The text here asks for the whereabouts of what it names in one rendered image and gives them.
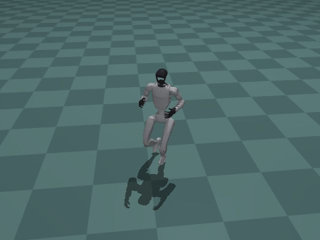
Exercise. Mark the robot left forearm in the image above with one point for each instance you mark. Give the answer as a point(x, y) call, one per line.
point(179, 106)

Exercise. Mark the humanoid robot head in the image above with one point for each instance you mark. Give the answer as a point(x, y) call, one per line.
point(161, 73)

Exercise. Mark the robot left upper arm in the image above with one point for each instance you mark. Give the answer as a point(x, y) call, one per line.
point(175, 92)

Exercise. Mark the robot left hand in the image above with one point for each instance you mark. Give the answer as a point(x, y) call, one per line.
point(170, 113)

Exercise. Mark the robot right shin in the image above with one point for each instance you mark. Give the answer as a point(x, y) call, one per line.
point(153, 142)

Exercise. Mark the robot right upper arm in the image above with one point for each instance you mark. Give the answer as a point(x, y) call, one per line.
point(147, 91)

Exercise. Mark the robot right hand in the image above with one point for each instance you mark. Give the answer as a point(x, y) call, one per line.
point(141, 102)

